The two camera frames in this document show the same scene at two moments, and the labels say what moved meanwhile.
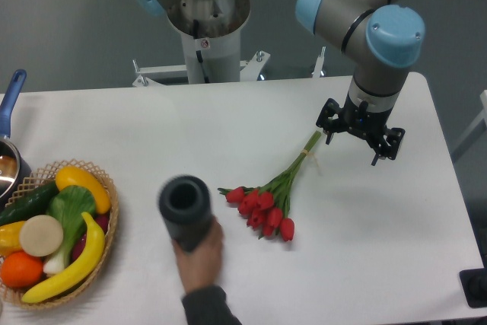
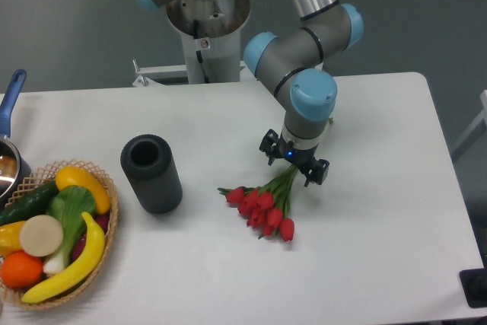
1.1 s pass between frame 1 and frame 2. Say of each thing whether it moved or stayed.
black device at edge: stayed
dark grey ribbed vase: moved
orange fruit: stayed
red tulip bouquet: stayed
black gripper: moved
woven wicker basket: stayed
